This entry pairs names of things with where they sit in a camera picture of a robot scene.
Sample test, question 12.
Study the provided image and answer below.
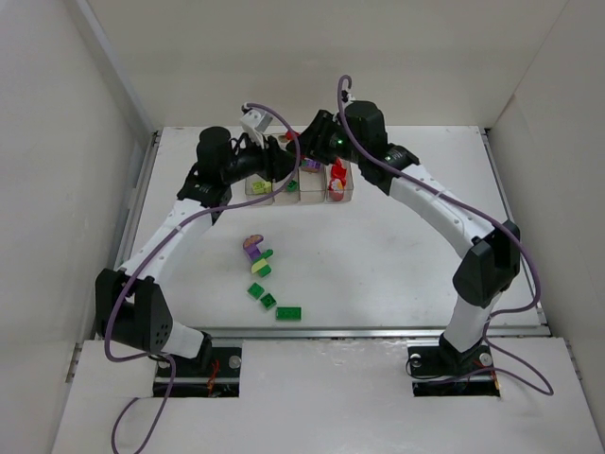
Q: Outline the red ring lego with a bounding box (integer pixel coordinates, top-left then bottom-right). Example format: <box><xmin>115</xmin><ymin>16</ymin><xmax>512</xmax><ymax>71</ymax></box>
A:
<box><xmin>330</xmin><ymin>159</ymin><xmax>347</xmax><ymax>186</ymax></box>

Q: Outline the purple lego brick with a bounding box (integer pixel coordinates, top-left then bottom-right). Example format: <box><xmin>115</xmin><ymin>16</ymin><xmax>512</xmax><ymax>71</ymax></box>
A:
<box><xmin>302</xmin><ymin>159</ymin><xmax>321</xmax><ymax>172</ymax></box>

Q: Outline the green square lego brick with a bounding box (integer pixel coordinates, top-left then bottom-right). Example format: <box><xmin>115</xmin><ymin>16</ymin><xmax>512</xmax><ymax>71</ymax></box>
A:
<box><xmin>247</xmin><ymin>283</ymin><xmax>265</xmax><ymax>300</ymax></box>

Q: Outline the purple cable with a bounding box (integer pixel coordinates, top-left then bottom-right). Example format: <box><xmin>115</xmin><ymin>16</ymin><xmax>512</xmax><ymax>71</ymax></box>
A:
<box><xmin>334</xmin><ymin>75</ymin><xmax>555</xmax><ymax>396</ymax></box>
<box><xmin>103</xmin><ymin>100</ymin><xmax>303</xmax><ymax>454</ymax></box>

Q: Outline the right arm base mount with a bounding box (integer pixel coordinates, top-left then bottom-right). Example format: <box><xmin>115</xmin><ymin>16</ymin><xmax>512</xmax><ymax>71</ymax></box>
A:
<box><xmin>406</xmin><ymin>345</ymin><xmax>500</xmax><ymax>397</ymax></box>

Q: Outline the green long lego brick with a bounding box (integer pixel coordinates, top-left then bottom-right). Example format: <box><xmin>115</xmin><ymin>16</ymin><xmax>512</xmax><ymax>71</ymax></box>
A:
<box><xmin>275</xmin><ymin>306</ymin><xmax>303</xmax><ymax>322</ymax></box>

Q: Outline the yellow-green slope lego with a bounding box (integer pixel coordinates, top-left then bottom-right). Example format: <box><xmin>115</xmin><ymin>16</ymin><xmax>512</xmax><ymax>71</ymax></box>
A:
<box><xmin>251</xmin><ymin>259</ymin><xmax>271</xmax><ymax>277</ymax></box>

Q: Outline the clear bin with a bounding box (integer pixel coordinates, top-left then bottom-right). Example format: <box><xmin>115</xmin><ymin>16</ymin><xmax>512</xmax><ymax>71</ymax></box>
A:
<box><xmin>271</xmin><ymin>132</ymin><xmax>302</xmax><ymax>206</ymax></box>
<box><xmin>324</xmin><ymin>158</ymin><xmax>354</xmax><ymax>203</ymax></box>
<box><xmin>299</xmin><ymin>158</ymin><xmax>326</xmax><ymax>204</ymax></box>
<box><xmin>243</xmin><ymin>141</ymin><xmax>275</xmax><ymax>207</ymax></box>

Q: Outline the lime square lego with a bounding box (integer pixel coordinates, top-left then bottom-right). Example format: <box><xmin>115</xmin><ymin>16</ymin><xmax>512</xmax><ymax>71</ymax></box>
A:
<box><xmin>251</xmin><ymin>181</ymin><xmax>267</xmax><ymax>195</ymax></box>

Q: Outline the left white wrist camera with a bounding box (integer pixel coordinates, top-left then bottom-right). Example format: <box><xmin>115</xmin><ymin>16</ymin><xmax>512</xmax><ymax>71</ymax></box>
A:
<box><xmin>239</xmin><ymin>108</ymin><xmax>273</xmax><ymax>147</ymax></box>

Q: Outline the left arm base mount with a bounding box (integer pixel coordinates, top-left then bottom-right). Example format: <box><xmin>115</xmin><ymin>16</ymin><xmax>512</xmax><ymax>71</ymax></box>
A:
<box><xmin>169</xmin><ymin>342</ymin><xmax>242</xmax><ymax>398</ymax></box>

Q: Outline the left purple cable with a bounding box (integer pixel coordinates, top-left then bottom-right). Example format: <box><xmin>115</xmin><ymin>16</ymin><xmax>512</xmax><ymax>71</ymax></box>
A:
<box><xmin>103</xmin><ymin>100</ymin><xmax>303</xmax><ymax>454</ymax></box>

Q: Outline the red arch lego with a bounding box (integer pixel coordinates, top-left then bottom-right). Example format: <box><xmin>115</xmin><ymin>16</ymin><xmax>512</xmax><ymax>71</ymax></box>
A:
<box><xmin>327</xmin><ymin>179</ymin><xmax>346</xmax><ymax>202</ymax></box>

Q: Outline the green round lego piece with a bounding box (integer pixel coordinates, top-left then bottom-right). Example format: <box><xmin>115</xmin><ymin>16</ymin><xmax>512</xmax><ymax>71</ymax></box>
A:
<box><xmin>255</xmin><ymin>249</ymin><xmax>273</xmax><ymax>263</ymax></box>

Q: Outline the purple flower lego piece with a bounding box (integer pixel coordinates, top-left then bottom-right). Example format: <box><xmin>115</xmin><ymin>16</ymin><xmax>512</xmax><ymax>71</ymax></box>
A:
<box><xmin>242</xmin><ymin>235</ymin><xmax>264</xmax><ymax>264</ymax></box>

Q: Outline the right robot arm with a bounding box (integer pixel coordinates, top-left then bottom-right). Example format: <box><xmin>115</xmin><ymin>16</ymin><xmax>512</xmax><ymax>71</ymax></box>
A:
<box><xmin>299</xmin><ymin>101</ymin><xmax>520</xmax><ymax>368</ymax></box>

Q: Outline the red large lego brick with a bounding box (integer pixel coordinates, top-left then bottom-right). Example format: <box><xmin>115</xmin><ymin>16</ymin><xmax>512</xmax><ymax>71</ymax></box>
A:
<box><xmin>285</xmin><ymin>131</ymin><xmax>300</xmax><ymax>141</ymax></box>

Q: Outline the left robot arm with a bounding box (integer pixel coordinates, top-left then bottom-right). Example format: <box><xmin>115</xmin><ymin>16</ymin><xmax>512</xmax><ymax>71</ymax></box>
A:
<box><xmin>95</xmin><ymin>127</ymin><xmax>301</xmax><ymax>365</ymax></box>

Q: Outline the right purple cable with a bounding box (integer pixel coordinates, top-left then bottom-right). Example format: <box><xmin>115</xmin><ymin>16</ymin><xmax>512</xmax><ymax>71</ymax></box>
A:
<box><xmin>334</xmin><ymin>75</ymin><xmax>555</xmax><ymax>396</ymax></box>

